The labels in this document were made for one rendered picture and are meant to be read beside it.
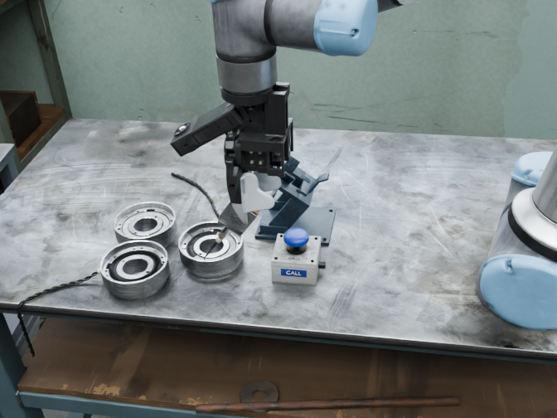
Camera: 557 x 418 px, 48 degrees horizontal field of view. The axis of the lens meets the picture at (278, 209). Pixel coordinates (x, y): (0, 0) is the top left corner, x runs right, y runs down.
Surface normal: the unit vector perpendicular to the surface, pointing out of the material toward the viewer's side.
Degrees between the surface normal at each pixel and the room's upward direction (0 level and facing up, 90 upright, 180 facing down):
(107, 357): 0
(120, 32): 90
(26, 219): 0
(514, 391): 0
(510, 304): 97
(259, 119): 90
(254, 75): 90
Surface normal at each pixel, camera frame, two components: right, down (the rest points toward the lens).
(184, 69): -0.15, 0.58
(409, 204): -0.03, -0.81
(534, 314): -0.45, 0.63
